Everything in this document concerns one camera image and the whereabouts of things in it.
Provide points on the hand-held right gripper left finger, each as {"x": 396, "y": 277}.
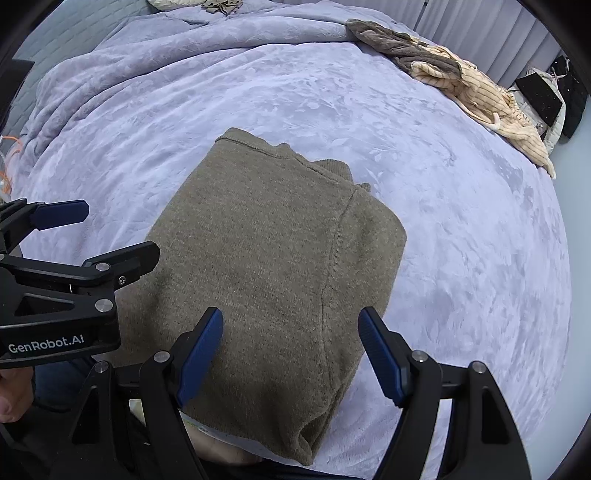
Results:
{"x": 199, "y": 357}

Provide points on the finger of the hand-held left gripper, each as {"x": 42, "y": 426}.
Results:
{"x": 60, "y": 213}
{"x": 124, "y": 261}

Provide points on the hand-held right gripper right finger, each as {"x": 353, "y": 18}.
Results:
{"x": 385, "y": 357}

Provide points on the olive brown knitted sweater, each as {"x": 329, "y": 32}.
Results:
{"x": 258, "y": 258}

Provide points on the person's left hand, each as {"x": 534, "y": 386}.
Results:
{"x": 14, "y": 397}

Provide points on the pale lavender fleece bed cover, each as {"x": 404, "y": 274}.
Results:
{"x": 438, "y": 194}

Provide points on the crumpled purple blanket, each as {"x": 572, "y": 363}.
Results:
{"x": 184, "y": 41}

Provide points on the white round pleated pillow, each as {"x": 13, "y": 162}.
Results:
{"x": 175, "y": 3}

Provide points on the small beige crumpled cloth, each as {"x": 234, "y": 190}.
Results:
{"x": 224, "y": 6}

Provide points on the cream striped garment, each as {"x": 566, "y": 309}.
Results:
{"x": 489, "y": 99}

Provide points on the black and white puffer jacket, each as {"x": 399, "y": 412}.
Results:
{"x": 540, "y": 99}

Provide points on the brown fleece garment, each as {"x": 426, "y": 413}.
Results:
{"x": 392, "y": 44}

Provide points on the grey pleated curtains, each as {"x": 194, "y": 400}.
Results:
{"x": 471, "y": 27}

